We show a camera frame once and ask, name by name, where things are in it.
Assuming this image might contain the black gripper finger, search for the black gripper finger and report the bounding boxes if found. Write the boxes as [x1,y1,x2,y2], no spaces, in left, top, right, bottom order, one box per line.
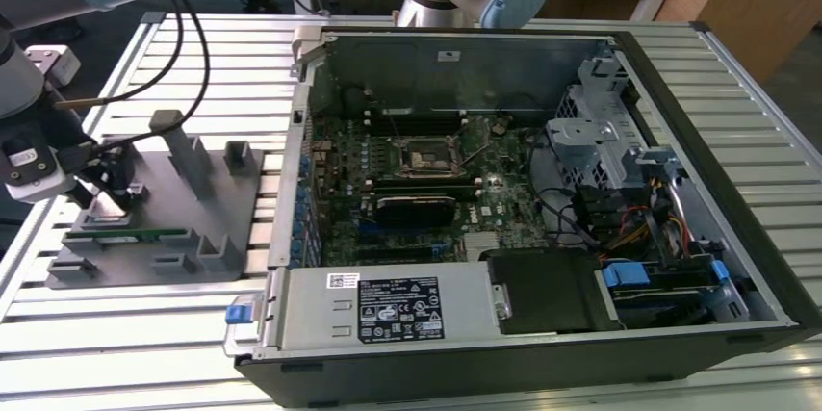
[67,179,102,214]
[109,174,147,214]

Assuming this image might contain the silver CPU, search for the silver CPU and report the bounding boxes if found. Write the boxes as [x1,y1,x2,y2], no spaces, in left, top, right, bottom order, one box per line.
[89,197,129,220]

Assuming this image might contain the CPU socket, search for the CPU socket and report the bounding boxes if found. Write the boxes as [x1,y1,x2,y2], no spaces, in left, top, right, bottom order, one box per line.
[397,136,464,177]

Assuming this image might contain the green RAM stick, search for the green RAM stick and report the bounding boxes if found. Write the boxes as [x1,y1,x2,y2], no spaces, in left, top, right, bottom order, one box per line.
[66,228,189,244]

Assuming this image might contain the grey parts rack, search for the grey parts rack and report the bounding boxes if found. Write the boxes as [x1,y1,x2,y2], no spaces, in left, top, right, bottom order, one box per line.
[45,110,266,291]

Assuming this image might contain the blue plastic release latch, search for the blue plastic release latch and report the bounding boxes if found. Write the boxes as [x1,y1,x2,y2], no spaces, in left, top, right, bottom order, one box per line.
[225,301,255,326]

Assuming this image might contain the green motherboard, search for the green motherboard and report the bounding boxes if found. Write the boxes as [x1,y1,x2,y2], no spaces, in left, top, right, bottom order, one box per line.
[306,111,568,269]

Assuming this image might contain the silver power supply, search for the silver power supply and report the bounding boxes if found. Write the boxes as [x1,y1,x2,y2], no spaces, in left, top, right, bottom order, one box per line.
[254,262,516,352]

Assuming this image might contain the black RAM slot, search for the black RAM slot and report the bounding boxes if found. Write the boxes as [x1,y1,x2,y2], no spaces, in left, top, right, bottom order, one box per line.
[367,186,485,193]
[362,108,468,117]
[362,119,469,129]
[367,176,484,185]
[362,114,468,123]
[367,190,485,198]
[367,181,484,190]

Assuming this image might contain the black expansion slot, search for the black expansion slot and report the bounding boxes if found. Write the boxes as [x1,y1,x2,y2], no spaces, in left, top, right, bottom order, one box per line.
[355,245,440,262]

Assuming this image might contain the small black graphics card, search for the small black graphics card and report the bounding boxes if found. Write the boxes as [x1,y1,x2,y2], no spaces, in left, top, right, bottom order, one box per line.
[374,194,460,231]

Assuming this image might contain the silver chipset heatsink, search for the silver chipset heatsink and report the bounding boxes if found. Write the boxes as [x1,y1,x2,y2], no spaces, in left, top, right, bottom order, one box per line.
[462,231,502,259]

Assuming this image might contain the black PC case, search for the black PC case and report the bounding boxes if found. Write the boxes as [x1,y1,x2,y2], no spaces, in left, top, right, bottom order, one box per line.
[222,20,822,410]

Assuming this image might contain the black plastic shroud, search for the black plastic shroud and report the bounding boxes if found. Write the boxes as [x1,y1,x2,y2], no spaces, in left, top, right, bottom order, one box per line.
[485,246,630,336]

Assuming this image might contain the silver drive cage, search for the silver drive cage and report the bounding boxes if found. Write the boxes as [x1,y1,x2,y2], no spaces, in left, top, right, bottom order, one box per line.
[544,57,684,192]

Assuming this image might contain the hard disk in blue carrier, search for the hard disk in blue carrier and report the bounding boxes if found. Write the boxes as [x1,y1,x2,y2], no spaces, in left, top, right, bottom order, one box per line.
[594,256,754,328]

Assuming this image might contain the wooden cabinet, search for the wooden cabinet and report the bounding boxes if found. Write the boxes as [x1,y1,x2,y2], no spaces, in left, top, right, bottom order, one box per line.
[654,0,822,90]

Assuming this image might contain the black and white wrist camera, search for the black and white wrist camera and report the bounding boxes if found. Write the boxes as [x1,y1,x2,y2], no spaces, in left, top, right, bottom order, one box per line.
[0,129,81,204]

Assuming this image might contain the black cable with brass plug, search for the black cable with brass plug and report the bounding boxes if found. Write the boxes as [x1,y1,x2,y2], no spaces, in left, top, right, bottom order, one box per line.
[54,0,186,110]

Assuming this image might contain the pale grey wrist camera block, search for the pale grey wrist camera block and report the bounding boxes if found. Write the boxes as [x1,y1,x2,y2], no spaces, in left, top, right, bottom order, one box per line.
[23,43,83,90]

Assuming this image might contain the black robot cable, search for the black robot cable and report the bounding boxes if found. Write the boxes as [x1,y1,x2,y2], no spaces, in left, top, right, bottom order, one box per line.
[77,0,214,162]

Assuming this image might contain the yellow power wire bundle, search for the yellow power wire bundle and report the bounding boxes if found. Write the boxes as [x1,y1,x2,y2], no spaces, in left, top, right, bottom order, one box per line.
[597,177,700,263]

